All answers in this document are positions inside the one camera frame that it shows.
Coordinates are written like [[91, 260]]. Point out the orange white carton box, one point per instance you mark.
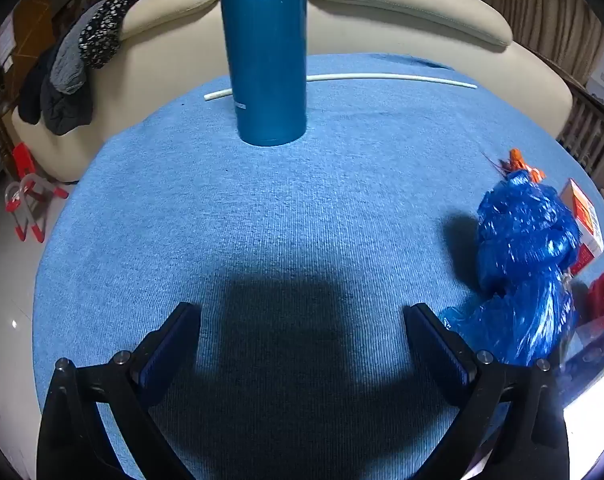
[[584, 215]]

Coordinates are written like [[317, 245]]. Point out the grey garment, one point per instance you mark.
[[66, 70]]

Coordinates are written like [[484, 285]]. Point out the red step stool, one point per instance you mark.
[[24, 157]]

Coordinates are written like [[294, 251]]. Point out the black white speckled scarf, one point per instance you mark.
[[101, 35]]

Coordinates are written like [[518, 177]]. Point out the wooden baby crib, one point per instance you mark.
[[592, 125]]

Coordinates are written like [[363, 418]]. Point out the orange plastic wrapper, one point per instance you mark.
[[517, 159]]

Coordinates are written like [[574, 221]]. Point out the beige leather sofa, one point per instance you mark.
[[407, 10]]

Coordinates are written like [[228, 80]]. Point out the blue tablecloth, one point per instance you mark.
[[282, 210]]

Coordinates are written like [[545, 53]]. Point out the beige curtain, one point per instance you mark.
[[542, 10]]

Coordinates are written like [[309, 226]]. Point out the blue plastic bag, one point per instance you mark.
[[522, 240]]

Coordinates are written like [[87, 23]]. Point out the blue metal bottle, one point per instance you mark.
[[267, 60]]

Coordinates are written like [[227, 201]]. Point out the white paper sheet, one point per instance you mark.
[[4, 40]]

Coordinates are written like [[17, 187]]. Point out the thin white stick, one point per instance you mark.
[[382, 75]]

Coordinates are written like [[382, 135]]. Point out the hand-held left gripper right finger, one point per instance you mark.
[[442, 355]]

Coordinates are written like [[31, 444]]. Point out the dark garment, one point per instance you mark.
[[31, 95]]

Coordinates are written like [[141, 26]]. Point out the clear plastic packaging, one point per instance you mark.
[[592, 350]]

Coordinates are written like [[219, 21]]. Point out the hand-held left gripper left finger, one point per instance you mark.
[[169, 350]]

